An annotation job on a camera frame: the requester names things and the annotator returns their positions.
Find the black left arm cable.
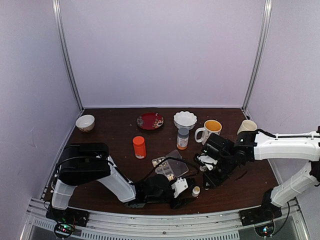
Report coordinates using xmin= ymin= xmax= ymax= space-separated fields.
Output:
xmin=53 ymin=154 xmax=200 ymax=186

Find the small white dropper bottle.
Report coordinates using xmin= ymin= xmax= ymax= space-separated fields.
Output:
xmin=191 ymin=186 xmax=201 ymax=198

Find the left aluminium frame post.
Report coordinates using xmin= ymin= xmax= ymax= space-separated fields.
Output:
xmin=52 ymin=0 xmax=84 ymax=112

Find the aluminium frame post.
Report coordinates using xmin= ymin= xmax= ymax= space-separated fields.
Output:
xmin=241 ymin=0 xmax=273 ymax=113
xmin=52 ymin=0 xmax=84 ymax=112

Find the small white pill bottle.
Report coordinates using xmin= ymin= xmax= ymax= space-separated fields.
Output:
xmin=199 ymin=166 xmax=207 ymax=172

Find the white ceramic bowl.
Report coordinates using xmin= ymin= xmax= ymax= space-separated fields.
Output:
xmin=75 ymin=114 xmax=95 ymax=133

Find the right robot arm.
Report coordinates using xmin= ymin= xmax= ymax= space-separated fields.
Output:
xmin=194 ymin=129 xmax=320 ymax=221

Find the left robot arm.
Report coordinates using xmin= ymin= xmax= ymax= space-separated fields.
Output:
xmin=50 ymin=142 xmax=195 ymax=222

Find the red floral plate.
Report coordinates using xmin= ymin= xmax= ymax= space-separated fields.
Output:
xmin=136 ymin=112 xmax=164 ymax=131

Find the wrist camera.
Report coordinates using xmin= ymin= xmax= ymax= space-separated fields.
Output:
xmin=193 ymin=154 xmax=218 ymax=171
xmin=170 ymin=177 xmax=196 ymax=199

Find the orange pill bottle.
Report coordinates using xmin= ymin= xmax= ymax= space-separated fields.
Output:
xmin=132 ymin=136 xmax=147 ymax=159

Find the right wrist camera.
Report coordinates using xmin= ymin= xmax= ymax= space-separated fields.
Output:
xmin=193 ymin=154 xmax=218 ymax=171

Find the aluminium front rail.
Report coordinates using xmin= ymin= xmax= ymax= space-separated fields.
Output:
xmin=18 ymin=199 xmax=310 ymax=240

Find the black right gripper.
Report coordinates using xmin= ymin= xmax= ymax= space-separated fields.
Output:
xmin=203 ymin=154 xmax=237 ymax=189

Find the right aluminium frame post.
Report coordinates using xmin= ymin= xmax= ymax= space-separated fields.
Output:
xmin=241 ymin=0 xmax=273 ymax=113

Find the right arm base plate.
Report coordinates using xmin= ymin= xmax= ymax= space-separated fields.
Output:
xmin=239 ymin=206 xmax=282 ymax=226

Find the grey cap pill bottle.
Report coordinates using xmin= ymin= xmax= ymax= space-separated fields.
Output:
xmin=176 ymin=127 xmax=189 ymax=150

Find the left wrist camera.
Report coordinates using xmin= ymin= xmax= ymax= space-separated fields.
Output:
xmin=170 ymin=177 xmax=196 ymax=199

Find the cream ribbed mug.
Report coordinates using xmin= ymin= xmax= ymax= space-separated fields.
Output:
xmin=237 ymin=119 xmax=258 ymax=135

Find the floral mug yellow inside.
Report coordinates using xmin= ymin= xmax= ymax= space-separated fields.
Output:
xmin=194 ymin=119 xmax=223 ymax=145

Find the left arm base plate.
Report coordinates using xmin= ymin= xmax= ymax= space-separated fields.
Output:
xmin=45 ymin=205 xmax=90 ymax=227

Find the clear plastic pill organizer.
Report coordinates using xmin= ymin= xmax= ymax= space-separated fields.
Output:
xmin=151 ymin=149 xmax=189 ymax=181

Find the white scalloped bowl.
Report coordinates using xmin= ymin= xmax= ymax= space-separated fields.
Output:
xmin=173 ymin=111 xmax=198 ymax=130

